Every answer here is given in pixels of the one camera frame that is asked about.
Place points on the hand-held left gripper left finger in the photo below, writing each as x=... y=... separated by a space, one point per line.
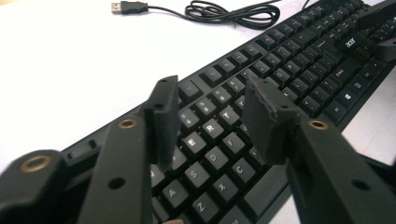
x=124 y=161

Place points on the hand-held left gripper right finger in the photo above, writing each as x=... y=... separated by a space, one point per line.
x=330 y=174

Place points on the black computer keyboard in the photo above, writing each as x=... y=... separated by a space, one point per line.
x=280 y=74

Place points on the white board sheet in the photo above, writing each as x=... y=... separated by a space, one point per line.
x=62 y=62

